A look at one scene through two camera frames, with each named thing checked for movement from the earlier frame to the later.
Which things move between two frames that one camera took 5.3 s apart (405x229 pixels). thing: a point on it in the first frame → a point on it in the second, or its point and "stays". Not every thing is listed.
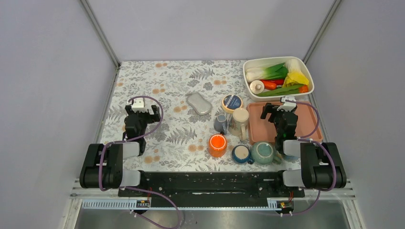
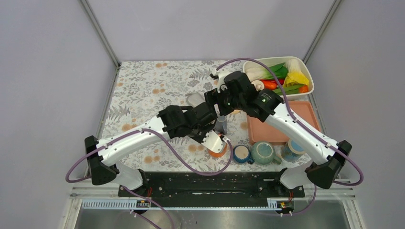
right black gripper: [269, 109] → [214, 95]
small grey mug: [220, 123] stays
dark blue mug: [241, 154] stays
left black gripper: [152, 118] → [207, 127]
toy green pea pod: [286, 90] stays
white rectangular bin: [254, 63] stays
